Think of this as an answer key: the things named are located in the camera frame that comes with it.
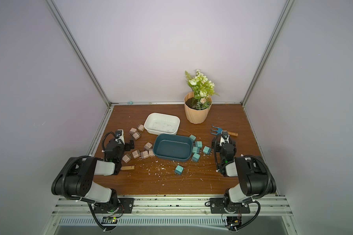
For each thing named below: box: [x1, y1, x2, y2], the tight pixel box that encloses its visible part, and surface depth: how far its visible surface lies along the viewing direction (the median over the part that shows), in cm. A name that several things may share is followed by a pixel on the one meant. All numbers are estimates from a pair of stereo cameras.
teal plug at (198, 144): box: [195, 141, 203, 148], surface depth 96 cm
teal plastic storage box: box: [152, 133, 194, 163], surface depth 96 cm
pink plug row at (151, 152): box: [148, 148, 156, 157], surface depth 92 cm
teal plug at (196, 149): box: [192, 145, 201, 155], surface depth 94 cm
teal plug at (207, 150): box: [202, 145, 212, 155], surface depth 93 cm
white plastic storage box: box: [144, 112, 181, 136], surface depth 108 cm
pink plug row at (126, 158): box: [122, 153, 132, 164], surface depth 90 cm
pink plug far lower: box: [132, 131, 142, 141], surface depth 102 cm
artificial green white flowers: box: [184, 69, 221, 111], surface depth 94 cm
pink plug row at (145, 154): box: [142, 150, 150, 159], surface depth 92 cm
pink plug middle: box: [143, 141, 153, 150], surface depth 95 cm
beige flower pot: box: [183, 91, 213, 125], surface depth 102 cm
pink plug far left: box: [128, 127, 137, 136], surface depth 103 cm
